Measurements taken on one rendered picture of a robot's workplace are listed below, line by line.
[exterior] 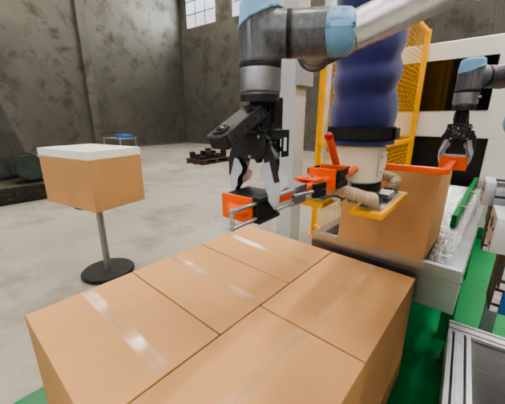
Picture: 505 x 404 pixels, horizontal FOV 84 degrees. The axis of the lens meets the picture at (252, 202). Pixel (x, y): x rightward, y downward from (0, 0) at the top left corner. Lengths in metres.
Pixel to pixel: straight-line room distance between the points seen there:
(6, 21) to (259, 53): 12.29
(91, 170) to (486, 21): 10.14
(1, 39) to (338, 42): 12.21
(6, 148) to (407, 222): 5.79
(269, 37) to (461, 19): 10.28
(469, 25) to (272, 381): 10.38
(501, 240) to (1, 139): 6.07
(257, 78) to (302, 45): 0.09
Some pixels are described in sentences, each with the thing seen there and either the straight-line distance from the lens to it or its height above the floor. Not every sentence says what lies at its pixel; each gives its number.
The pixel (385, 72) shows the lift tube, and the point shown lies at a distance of 0.99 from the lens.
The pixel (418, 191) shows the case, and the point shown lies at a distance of 1.44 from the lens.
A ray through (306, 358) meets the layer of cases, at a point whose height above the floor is 0.54.
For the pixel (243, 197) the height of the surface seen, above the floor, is 1.08.
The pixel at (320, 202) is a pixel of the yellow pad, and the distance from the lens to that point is 0.98.
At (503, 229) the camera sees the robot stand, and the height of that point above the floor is 0.97.
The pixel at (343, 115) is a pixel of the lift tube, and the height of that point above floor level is 1.23.
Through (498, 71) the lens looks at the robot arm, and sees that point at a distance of 1.32.
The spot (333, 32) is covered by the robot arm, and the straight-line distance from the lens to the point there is 0.53.
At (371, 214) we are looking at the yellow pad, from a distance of 0.92.
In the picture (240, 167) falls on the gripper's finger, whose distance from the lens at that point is 0.56.
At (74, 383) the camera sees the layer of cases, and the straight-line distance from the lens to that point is 1.01.
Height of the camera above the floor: 1.22
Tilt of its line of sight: 16 degrees down
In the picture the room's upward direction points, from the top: straight up
